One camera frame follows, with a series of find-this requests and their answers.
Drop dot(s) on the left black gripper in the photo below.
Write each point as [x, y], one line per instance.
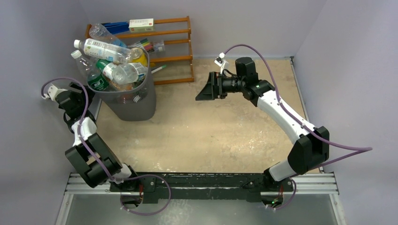
[78, 88]

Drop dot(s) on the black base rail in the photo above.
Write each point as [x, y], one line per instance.
[251, 187]

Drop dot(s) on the white and red box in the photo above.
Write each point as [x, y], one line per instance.
[141, 25]

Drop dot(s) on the wooden slatted shelf rack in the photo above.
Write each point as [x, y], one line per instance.
[178, 54]

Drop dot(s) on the yellow bottle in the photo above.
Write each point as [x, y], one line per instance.
[138, 56]

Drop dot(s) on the crushed bottle blue white label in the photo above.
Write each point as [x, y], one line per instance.
[129, 73]

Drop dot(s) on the clear bottle white cap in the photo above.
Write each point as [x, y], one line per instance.
[105, 51]

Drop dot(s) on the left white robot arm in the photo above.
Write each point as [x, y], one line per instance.
[89, 154]

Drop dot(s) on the clear jar of clips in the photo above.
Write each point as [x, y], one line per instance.
[159, 46]

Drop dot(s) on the pack of coloured markers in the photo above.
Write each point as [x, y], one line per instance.
[145, 44]

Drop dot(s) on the grey mesh waste bin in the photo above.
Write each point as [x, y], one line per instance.
[133, 101]

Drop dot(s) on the bottle green cap green label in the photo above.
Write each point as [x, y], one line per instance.
[106, 68]

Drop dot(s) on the clear bottle blue label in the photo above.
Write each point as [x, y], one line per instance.
[99, 32]

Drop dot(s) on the blue stapler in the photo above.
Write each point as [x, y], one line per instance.
[117, 27]

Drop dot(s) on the green and white marker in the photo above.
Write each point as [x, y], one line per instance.
[158, 69]

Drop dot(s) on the clear bottle green label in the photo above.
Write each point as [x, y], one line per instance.
[89, 71]

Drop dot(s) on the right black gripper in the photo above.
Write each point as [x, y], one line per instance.
[218, 85]

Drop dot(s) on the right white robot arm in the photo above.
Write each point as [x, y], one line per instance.
[308, 151]

